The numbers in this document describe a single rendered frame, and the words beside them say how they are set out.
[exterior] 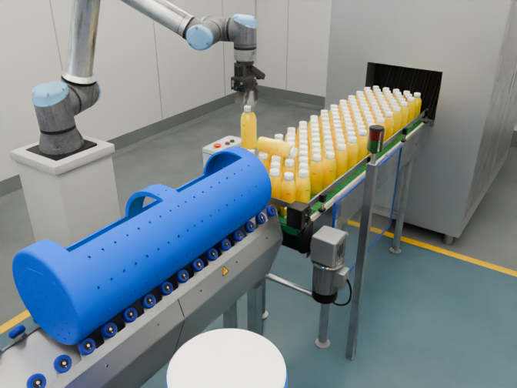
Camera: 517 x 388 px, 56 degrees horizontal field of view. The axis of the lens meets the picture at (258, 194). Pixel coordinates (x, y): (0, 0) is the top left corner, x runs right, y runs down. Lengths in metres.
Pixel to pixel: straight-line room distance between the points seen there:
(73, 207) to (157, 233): 0.92
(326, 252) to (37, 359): 1.12
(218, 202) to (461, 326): 1.86
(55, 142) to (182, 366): 1.34
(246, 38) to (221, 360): 1.22
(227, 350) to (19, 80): 3.60
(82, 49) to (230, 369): 1.55
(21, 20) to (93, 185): 2.41
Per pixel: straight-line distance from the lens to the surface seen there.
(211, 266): 1.72
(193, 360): 1.24
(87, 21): 2.26
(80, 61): 2.32
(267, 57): 6.83
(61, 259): 1.32
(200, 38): 1.87
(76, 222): 2.34
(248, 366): 1.22
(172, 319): 1.62
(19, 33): 4.51
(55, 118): 2.26
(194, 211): 1.54
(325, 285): 2.13
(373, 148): 2.06
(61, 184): 2.24
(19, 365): 1.51
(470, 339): 3.02
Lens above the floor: 1.92
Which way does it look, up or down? 27 degrees down
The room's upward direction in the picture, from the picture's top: straight up
